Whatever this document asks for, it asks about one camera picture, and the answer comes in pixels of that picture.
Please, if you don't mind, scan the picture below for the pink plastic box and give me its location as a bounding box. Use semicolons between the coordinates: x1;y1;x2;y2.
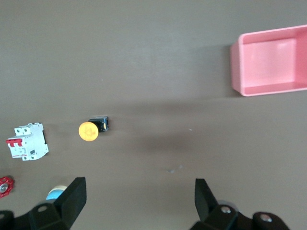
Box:
229;24;307;97

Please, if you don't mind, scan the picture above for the brass valve red handwheel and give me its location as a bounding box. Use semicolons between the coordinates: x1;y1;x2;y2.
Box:
0;176;15;199

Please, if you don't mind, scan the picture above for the white circuit breaker red switch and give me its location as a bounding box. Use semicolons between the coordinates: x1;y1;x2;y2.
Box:
5;123;49;161

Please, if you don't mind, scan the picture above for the yellow push button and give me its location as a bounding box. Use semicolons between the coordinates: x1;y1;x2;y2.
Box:
78;116;108;142

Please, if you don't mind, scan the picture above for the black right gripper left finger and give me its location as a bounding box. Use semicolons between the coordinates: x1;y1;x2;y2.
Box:
14;177;87;230

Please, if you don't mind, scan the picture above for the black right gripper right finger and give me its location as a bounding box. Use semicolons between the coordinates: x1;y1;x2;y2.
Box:
190;178;291;230

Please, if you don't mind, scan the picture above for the blue round bell button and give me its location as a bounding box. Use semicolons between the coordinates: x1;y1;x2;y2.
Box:
45;185;68;202

